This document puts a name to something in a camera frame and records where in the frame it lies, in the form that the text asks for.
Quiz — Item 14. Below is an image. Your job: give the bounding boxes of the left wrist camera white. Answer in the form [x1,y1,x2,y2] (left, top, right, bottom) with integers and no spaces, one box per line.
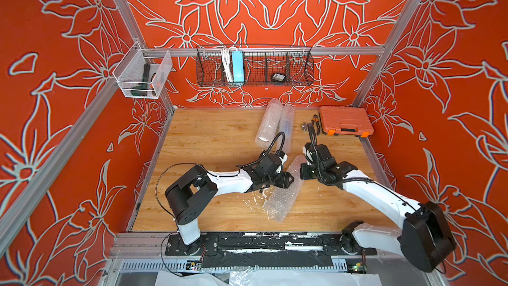
[276,152,288,173]

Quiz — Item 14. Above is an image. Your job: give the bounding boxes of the white cable bundle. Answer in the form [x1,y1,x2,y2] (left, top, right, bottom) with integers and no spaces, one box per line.
[220,47,234,85]

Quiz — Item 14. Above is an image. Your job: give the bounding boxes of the light blue box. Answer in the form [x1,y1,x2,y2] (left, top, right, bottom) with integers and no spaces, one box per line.
[232,50,245,84]

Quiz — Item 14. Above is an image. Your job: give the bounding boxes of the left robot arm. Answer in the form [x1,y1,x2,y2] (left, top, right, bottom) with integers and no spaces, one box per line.
[164,152,294,246]

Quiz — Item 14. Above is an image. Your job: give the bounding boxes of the aluminium left side bar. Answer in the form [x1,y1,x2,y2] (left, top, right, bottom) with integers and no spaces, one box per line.
[1,79,118,256]

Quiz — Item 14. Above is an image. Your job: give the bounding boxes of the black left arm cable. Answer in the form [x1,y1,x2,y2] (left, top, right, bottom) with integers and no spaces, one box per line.
[236,132,287,169]

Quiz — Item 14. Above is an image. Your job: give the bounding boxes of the orange handled pliers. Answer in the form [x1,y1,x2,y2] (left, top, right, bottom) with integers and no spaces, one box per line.
[311,115,321,135]

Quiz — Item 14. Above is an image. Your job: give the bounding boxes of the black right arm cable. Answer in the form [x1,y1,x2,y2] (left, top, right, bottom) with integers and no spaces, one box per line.
[307,124,376,187]

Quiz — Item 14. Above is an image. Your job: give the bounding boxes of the aluminium frame post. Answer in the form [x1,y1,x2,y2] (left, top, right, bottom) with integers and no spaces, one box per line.
[352,0,441,108]
[113,0,175,115]

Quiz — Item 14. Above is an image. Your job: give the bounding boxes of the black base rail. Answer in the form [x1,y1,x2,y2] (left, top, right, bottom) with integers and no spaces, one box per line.
[160,232,378,273]

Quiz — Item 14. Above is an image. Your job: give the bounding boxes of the bubble wrap sheet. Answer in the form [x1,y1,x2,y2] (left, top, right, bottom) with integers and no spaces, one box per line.
[263,155,307,222]

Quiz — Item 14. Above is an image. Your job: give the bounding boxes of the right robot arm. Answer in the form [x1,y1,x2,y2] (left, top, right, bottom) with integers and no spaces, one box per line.
[300,142,457,273]

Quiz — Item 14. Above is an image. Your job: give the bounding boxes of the aluminium frame post left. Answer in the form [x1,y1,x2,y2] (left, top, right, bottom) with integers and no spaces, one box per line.
[113,0,175,115]

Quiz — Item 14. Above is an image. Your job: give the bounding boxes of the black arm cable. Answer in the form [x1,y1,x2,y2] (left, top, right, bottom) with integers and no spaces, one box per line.
[236,132,287,169]
[307,124,376,187]

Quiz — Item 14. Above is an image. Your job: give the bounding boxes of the clear acrylic box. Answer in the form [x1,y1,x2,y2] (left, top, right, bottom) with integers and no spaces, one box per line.
[113,42,173,99]

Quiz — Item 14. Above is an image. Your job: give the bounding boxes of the small black device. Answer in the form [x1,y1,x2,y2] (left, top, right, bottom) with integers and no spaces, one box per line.
[271,73,287,85]

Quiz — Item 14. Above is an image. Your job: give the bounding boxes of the aluminium horizontal back bar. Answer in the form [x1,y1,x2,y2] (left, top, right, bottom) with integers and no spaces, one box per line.
[142,46,385,58]

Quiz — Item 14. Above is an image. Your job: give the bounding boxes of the orange tool case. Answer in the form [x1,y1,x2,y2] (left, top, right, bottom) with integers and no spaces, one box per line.
[319,106,374,138]

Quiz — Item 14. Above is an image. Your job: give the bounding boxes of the aluminium frame post right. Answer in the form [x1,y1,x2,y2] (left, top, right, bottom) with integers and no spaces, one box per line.
[352,0,441,108]

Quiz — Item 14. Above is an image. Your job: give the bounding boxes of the dark green flashlight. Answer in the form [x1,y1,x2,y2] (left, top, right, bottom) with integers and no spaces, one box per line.
[130,63,151,97]

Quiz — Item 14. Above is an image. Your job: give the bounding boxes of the black wire basket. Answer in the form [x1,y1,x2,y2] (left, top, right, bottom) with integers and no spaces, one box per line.
[196,44,316,87]

